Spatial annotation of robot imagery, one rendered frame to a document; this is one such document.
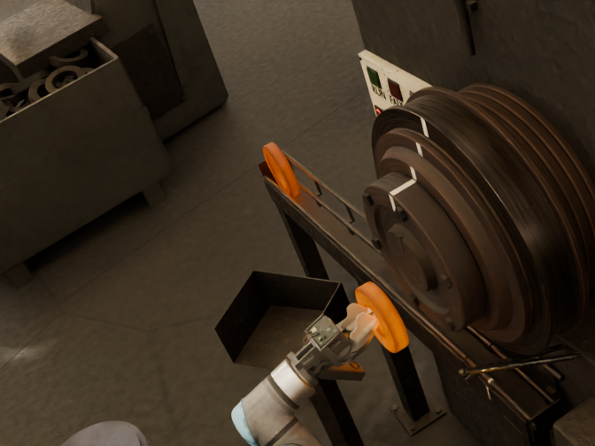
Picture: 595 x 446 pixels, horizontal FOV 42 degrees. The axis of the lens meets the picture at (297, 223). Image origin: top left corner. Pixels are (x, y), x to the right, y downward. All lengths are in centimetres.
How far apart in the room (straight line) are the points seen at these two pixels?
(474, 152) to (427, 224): 13
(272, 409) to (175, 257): 193
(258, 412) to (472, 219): 65
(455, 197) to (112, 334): 227
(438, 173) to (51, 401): 225
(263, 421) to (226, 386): 122
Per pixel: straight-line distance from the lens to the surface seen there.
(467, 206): 114
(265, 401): 157
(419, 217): 116
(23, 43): 400
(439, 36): 136
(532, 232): 112
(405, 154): 122
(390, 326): 154
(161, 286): 332
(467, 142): 114
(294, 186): 235
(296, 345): 194
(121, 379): 304
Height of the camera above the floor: 198
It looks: 37 degrees down
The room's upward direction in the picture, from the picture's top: 22 degrees counter-clockwise
